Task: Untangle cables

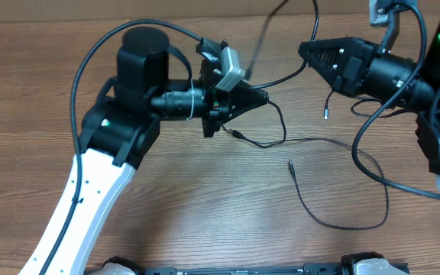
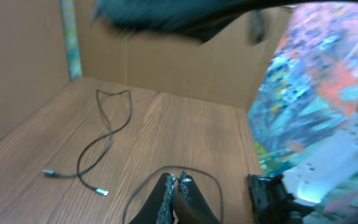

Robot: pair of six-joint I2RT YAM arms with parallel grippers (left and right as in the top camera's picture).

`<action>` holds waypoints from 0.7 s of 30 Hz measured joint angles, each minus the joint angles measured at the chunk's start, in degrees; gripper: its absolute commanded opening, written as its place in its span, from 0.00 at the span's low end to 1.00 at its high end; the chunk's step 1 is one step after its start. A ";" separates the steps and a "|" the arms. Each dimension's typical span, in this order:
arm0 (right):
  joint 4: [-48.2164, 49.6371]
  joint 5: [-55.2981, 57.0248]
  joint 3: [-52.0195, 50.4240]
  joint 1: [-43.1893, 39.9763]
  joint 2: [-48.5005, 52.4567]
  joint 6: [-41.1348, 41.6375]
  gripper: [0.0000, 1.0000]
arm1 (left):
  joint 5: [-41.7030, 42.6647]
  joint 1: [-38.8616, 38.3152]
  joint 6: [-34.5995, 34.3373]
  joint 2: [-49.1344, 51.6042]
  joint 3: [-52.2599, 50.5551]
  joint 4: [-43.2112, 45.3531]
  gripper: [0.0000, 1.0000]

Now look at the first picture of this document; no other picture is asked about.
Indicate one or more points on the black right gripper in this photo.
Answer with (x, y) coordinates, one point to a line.
(352, 69)

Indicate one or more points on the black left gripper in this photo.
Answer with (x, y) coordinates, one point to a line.
(220, 103)

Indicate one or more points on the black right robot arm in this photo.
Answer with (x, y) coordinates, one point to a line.
(414, 87)

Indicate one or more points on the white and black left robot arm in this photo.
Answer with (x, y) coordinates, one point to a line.
(113, 137)

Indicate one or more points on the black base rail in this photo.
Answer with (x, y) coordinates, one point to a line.
(305, 269)

